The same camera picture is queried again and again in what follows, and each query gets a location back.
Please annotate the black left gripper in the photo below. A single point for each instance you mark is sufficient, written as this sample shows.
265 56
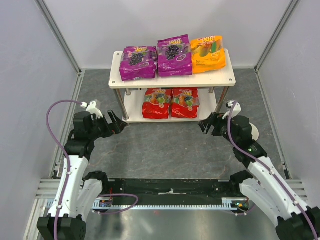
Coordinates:
109 125

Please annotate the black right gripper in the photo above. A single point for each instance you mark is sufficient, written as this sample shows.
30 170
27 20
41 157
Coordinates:
213 125

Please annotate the red candy bag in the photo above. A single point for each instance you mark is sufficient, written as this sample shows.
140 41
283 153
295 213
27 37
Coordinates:
157 103
185 103

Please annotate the purple candy bag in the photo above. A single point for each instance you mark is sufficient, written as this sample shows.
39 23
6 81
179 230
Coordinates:
138 62
174 56

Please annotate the orange candy bag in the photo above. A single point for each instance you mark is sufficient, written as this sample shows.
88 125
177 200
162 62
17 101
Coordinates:
207 54

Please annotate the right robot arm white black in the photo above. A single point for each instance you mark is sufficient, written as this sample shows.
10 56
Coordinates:
291 216

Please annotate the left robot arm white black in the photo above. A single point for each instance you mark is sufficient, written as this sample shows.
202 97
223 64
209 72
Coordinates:
77 191

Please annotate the white two-tier wooden shelf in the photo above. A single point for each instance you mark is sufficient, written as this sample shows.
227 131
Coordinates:
212 87

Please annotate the white ceramic bowl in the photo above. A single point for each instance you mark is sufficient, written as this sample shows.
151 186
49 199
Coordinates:
254 132

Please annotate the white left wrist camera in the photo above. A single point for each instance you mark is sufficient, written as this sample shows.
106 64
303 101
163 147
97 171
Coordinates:
93 108

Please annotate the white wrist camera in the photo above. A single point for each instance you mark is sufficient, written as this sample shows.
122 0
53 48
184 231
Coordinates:
93 108
234 108

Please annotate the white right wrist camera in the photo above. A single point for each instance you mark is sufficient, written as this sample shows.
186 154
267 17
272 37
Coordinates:
234 108

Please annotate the aluminium corner frame left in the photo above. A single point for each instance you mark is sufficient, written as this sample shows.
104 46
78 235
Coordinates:
58 34

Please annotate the aluminium corner frame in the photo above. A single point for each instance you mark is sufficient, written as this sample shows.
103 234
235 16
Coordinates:
58 34
293 4

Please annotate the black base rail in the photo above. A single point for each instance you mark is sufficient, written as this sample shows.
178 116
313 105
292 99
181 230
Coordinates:
173 191

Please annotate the white slotted cable duct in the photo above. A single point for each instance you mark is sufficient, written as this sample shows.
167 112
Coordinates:
225 204

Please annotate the aluminium corner frame right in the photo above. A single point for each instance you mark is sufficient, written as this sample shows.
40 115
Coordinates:
293 4

